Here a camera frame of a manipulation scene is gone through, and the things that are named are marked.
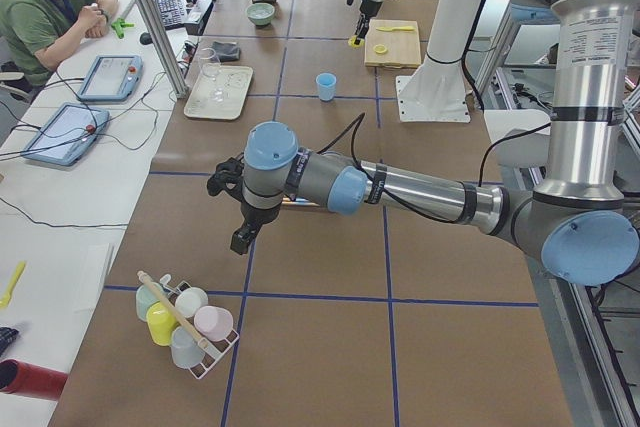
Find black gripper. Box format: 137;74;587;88
230;200;280;255
352;0;382;45

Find yellow lemon half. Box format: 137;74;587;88
374;44;388;55

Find light blue cup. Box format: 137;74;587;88
316;72;337;102

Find white cup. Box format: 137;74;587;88
175;287;208;319

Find pink cup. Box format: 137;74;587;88
194;305;234;341

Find mint green cup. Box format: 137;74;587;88
135;285;158;322

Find yellow cup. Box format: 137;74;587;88
145;302;179;347

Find pale blue grey cup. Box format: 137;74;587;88
170;326;205;369

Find bamboo cutting board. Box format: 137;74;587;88
364;19;422;68

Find yellow plastic knife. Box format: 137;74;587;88
376;25;416;32

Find green bowl of ice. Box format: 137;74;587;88
245;2;276;27

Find grey folded cloth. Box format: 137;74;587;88
211;41;241;63

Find cream bear tray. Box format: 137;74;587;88
183;66;253;121

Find clear wine glass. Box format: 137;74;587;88
198;47;225;102

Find black keyboard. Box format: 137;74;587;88
154;0;187;30

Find blue teach pendant near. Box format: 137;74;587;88
21;102;110;167

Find blue teach pendant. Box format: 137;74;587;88
76;55;143;103
21;102;110;167

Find blue teach pendant far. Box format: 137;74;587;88
76;55;143;103

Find black computer mouse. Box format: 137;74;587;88
139;32;153;45

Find green plastic clamp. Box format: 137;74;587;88
111;18;134;39

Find yellow plastic utensil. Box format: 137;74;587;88
0;261;26;309

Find red cylinder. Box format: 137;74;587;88
1;359;68;401

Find person in green shirt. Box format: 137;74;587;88
1;0;119;87

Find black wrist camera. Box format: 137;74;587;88
206;157;244;201

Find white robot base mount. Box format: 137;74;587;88
396;0;482;123

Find white wire cup rack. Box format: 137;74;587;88
137;271;239;379

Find aluminium frame post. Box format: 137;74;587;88
135;0;189;99

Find black cable on table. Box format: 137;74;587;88
0;196;129;231

